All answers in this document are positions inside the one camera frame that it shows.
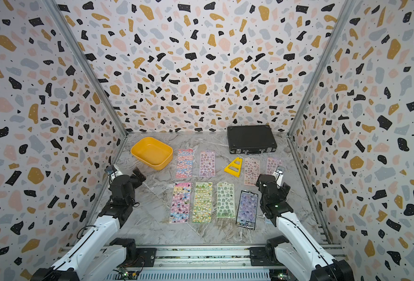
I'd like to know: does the purple bonbon sticker sheet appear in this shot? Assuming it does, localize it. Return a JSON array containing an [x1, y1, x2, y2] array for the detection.
[[236, 191, 258, 229]]

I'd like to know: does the lilac character sticker sheet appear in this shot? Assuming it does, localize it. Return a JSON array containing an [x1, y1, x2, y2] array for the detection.
[[265, 157, 283, 174]]

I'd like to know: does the pink bear sticker sheet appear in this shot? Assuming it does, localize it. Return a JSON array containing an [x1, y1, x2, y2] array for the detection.
[[244, 158, 260, 186]]

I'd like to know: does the green frog sticker sheet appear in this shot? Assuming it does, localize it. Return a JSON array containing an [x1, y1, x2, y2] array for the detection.
[[216, 182, 236, 218]]

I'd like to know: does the yellow plastic storage box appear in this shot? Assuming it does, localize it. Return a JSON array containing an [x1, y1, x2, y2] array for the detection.
[[130, 137, 174, 170]]

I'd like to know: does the pink yellow cat sticker sheet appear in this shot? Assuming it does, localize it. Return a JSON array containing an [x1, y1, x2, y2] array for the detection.
[[169, 183, 192, 224]]

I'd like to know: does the red blue cat sticker sheet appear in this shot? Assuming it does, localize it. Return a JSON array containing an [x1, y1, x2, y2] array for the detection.
[[176, 149, 194, 179]]

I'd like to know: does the green animal sticker sheet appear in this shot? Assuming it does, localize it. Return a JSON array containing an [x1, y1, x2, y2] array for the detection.
[[192, 182, 213, 223]]

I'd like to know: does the purple 3D sticker sheet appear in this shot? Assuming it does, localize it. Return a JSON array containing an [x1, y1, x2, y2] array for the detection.
[[199, 151, 216, 177]]

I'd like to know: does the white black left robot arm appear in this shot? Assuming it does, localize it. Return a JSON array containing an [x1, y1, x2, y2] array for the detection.
[[31, 166, 146, 281]]

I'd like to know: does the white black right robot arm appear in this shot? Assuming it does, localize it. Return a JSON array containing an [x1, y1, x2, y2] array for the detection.
[[256, 174, 354, 281]]

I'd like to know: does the yellow triangular plastic block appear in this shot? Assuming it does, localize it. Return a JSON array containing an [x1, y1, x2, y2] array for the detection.
[[224, 157, 243, 178]]

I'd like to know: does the black hard case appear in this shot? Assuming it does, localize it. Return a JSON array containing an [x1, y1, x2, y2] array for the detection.
[[227, 125, 277, 155]]

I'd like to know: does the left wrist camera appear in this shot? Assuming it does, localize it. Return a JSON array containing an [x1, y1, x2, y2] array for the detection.
[[104, 165, 123, 183]]

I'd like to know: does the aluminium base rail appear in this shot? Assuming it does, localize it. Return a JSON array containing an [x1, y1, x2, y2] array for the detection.
[[42, 236, 354, 281]]

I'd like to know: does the left aluminium corner post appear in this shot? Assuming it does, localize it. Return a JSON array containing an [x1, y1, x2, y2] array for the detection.
[[41, 0, 128, 138]]

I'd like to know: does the aluminium corner post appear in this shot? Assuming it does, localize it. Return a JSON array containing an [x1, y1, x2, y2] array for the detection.
[[41, 0, 128, 138], [287, 0, 356, 138]]

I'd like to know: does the right aluminium corner post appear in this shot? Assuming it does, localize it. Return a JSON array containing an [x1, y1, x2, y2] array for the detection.
[[287, 0, 356, 138]]

